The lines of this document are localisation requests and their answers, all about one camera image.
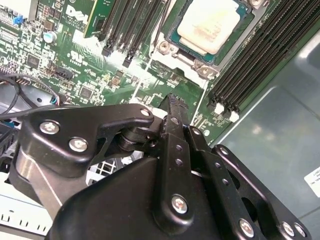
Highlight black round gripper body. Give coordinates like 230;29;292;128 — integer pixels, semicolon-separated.
46;156;235;240

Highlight CPU with silver top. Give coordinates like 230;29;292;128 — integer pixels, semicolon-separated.
169;0;254;64

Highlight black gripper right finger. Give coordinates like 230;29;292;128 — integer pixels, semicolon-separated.
178;98;313;240

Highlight thin wire locking lever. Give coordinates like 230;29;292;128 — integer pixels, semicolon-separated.
149;0;173;55

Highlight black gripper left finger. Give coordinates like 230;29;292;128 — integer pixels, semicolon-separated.
7;92;197;230

